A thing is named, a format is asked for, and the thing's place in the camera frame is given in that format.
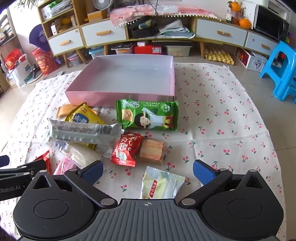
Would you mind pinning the black microwave oven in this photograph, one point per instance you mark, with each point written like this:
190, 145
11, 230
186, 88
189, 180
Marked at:
270, 20

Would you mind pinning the green potted plant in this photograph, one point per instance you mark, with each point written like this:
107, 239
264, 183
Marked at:
27, 2

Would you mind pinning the pink cardboard box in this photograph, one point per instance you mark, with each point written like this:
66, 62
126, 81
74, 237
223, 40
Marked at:
120, 76

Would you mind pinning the red cardboard box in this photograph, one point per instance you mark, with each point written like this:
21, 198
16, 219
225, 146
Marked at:
148, 49

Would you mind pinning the white toy box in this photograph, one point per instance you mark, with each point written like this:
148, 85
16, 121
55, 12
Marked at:
256, 62

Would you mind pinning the pink snack packet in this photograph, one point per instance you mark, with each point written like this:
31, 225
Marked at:
66, 165

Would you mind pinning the small white desk fan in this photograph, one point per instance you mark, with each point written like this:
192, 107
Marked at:
100, 3

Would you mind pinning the long clear wafer packet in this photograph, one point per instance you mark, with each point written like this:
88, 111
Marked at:
83, 156

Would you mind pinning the round red bag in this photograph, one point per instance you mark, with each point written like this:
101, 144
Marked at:
44, 61

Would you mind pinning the black open case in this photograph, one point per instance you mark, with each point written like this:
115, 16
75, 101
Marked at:
143, 32

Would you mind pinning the clear wafer biscuit packet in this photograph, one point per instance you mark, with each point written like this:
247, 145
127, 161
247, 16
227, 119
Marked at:
151, 150

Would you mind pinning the clear bin with black frame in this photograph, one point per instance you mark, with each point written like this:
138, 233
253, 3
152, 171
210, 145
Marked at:
122, 51

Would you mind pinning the cherry print cloth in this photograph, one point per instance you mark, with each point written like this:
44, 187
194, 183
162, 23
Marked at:
219, 115

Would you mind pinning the silver foil snack packet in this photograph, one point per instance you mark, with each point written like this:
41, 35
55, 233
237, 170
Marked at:
76, 131

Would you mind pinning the orange fruit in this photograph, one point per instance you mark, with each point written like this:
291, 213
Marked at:
245, 23
234, 5

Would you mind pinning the wooden cabinet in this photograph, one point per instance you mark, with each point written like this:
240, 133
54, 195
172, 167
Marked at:
81, 11

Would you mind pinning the pink cloth cabinet cover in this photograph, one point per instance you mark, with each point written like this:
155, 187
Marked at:
129, 12

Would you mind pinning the yellow egg tray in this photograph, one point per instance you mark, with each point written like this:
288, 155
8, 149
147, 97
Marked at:
217, 55

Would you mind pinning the orange snack packet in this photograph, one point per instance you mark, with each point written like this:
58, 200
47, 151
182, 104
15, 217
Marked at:
63, 110

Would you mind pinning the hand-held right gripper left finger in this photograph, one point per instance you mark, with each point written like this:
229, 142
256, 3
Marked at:
92, 171

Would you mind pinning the white and yellow snack packet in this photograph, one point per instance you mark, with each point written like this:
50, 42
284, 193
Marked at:
159, 185

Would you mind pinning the red and white shopping bag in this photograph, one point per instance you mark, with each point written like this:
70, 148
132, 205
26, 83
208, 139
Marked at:
13, 60

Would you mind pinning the stack of papers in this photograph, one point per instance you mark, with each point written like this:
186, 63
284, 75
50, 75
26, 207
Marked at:
60, 8

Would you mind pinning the purple hat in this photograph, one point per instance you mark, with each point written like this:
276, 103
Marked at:
38, 39

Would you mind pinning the orange cardboard box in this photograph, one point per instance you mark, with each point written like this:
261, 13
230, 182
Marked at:
97, 16

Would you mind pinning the blue lid storage bin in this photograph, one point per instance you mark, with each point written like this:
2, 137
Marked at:
96, 53

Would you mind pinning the blue plastic stool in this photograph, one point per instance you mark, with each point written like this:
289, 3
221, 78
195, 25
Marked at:
282, 55

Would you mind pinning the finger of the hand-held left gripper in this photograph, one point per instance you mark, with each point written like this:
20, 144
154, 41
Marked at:
34, 165
4, 161

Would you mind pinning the red foil snack packet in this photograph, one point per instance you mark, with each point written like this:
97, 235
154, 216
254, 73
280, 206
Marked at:
46, 160

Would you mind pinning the pile of papers and bags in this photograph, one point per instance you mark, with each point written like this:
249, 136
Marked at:
175, 29

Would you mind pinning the green snack packet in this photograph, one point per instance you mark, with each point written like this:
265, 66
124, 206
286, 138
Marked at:
148, 115

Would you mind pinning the red packet with white circle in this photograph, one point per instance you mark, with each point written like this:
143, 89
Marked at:
126, 148

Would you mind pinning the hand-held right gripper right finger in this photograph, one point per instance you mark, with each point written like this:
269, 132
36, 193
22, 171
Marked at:
203, 171

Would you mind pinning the small clear storage bin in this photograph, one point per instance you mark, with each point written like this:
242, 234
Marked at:
74, 59

